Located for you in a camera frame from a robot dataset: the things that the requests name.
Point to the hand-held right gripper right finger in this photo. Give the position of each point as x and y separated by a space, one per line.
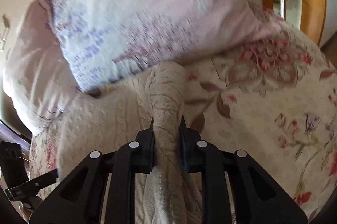
185 152

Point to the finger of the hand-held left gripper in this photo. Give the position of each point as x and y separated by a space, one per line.
31 184

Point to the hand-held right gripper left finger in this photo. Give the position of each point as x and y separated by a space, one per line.
147 150

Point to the floral bed sheet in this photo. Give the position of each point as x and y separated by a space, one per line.
263 108

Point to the pink floral pillow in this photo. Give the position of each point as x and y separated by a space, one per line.
34 60

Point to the pink pillow with blue print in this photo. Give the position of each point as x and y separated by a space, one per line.
158 15

